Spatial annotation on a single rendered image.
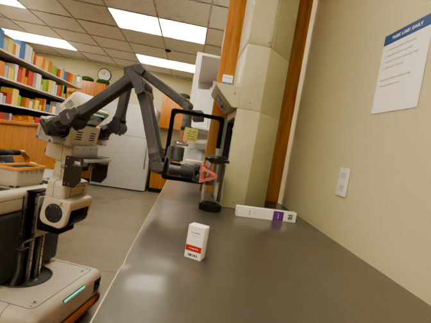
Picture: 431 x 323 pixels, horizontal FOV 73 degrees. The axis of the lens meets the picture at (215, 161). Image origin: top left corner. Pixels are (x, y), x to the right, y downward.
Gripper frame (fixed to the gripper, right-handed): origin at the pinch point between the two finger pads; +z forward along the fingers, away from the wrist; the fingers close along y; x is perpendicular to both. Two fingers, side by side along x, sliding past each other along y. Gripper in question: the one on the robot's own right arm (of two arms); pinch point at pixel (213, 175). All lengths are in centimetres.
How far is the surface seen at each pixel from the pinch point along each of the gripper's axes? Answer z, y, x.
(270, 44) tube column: 18, 10, -63
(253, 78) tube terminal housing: 12.2, 10.0, -46.4
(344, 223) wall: 50, -21, 9
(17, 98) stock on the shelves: -240, 277, -34
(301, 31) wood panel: 43, 47, -88
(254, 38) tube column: 10, 10, -65
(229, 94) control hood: 2.1, 10.0, -37.2
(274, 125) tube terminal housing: 29.2, 21.5, -27.6
